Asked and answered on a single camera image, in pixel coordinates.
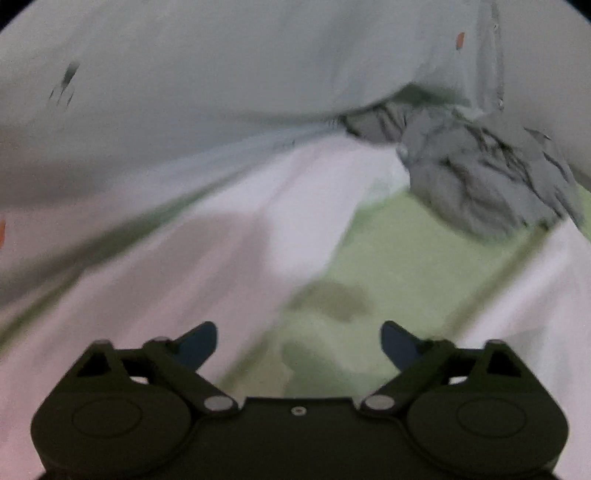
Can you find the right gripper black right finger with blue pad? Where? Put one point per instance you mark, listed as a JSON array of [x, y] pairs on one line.
[[419, 363]]

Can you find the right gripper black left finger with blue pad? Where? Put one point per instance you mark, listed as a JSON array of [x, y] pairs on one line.
[[175, 365]]

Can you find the white garment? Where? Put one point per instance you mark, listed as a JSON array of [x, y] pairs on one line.
[[237, 257]]

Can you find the green checked bed sheet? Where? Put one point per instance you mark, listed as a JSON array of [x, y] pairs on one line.
[[397, 262]]

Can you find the grey crumpled garment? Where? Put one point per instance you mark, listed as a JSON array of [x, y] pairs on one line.
[[488, 176]]

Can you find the light blue carrot-print quilt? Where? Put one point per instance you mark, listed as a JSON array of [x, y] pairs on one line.
[[116, 113]]

